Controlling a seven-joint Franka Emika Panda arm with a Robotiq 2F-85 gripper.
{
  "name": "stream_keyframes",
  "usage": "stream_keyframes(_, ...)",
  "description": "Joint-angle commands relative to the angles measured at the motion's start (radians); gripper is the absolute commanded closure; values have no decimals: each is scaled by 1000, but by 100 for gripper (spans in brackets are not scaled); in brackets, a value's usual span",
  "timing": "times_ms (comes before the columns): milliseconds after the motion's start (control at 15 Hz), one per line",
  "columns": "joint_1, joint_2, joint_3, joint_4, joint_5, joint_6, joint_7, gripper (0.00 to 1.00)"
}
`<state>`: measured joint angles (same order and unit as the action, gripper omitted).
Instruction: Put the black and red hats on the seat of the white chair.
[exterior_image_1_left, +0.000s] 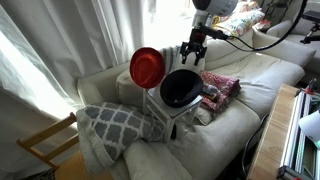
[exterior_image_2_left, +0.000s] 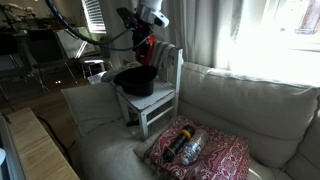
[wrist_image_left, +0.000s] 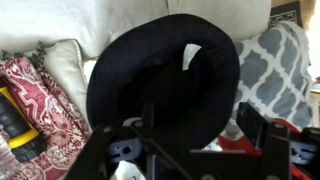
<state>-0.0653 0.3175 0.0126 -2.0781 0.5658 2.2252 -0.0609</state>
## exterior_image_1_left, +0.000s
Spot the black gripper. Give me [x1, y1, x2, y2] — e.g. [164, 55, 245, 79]
[179, 28, 209, 67]

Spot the red sequin hat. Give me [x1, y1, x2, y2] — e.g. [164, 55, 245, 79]
[129, 47, 166, 90]

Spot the small white wooden chair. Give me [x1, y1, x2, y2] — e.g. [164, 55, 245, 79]
[142, 46, 205, 143]

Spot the brown wooden chair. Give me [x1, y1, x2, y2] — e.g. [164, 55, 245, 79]
[16, 112, 81, 171]

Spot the clear plastic water bottle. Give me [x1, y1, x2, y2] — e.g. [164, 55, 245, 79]
[203, 83, 218, 96]

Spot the beige fringed cushion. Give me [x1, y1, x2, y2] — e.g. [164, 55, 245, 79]
[193, 96, 234, 126]

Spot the floral pillow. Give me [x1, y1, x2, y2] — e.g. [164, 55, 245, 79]
[213, 1, 266, 38]

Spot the cream fabric sofa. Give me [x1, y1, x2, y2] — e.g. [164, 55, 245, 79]
[75, 28, 316, 180]

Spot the grey background sofa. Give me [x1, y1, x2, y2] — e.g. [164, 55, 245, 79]
[265, 0, 320, 74]

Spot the grey lattice patterned pillow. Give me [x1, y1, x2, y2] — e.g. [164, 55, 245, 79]
[75, 101, 164, 169]

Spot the light wooden table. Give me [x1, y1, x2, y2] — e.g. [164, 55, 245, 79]
[246, 83, 320, 180]

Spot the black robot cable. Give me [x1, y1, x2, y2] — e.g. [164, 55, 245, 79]
[199, 0, 310, 53]

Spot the black floor cable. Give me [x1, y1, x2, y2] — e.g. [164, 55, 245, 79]
[241, 114, 268, 178]

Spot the black camera stand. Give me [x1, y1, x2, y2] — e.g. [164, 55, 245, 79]
[299, 9, 320, 45]

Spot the silver metal frame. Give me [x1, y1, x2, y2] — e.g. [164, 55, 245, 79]
[276, 89, 320, 180]

